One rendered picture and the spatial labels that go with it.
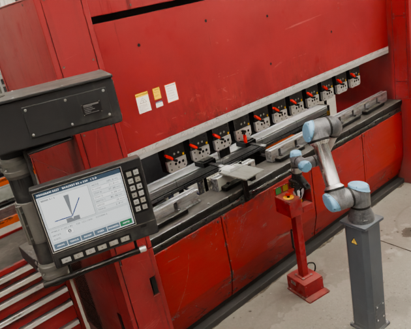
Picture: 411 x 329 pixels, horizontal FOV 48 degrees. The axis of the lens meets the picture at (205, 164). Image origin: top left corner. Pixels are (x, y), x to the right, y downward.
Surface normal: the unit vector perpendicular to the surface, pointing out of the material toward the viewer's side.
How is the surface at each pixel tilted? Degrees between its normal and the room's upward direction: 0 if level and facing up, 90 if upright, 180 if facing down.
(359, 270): 90
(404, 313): 0
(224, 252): 90
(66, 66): 90
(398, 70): 90
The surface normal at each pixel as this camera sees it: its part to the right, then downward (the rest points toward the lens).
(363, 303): -0.79, 0.35
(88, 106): 0.38, 0.25
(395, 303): -0.19, -0.92
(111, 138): 0.64, 0.15
